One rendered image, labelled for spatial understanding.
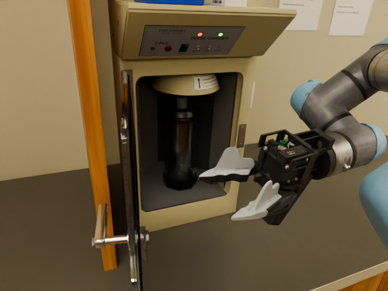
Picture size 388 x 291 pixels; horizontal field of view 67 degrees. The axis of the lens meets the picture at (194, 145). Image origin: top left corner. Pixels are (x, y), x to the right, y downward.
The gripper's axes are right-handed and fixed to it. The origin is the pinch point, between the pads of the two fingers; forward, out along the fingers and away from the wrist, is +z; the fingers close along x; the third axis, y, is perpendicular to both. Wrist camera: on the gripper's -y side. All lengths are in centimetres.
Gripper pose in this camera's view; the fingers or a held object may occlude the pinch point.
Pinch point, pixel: (219, 198)
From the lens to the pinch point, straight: 43.5
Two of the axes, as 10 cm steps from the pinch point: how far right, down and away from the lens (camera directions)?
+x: 4.8, 5.4, -6.9
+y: 1.1, -8.2, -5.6
